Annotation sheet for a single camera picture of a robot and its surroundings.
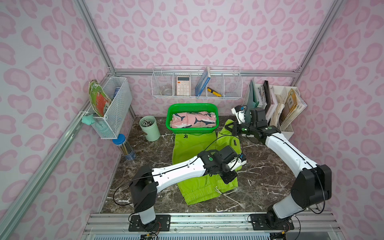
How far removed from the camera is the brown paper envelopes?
→ 0.94 m

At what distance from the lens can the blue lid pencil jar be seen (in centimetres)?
83

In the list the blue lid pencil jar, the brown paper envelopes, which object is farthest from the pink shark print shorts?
the brown paper envelopes

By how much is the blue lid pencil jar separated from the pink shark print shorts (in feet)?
1.00
